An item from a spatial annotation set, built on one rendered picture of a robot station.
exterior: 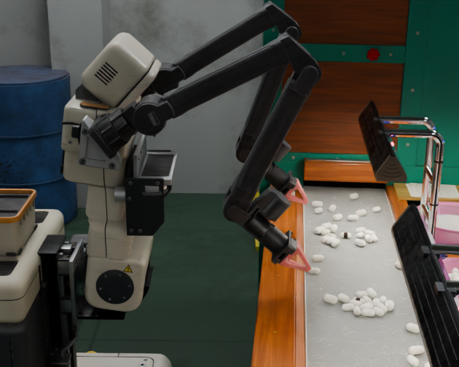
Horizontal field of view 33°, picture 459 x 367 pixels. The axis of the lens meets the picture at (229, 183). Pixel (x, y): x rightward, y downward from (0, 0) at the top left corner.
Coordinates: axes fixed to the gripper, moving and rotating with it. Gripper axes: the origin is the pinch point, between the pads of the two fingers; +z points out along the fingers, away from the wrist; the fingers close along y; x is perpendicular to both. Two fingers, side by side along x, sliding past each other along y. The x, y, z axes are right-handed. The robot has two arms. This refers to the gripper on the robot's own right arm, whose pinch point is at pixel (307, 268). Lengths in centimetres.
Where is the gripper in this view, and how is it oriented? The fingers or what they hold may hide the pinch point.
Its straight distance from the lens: 197.8
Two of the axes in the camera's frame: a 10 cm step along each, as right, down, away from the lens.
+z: 7.5, 6.5, 1.4
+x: -6.5, 7.0, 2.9
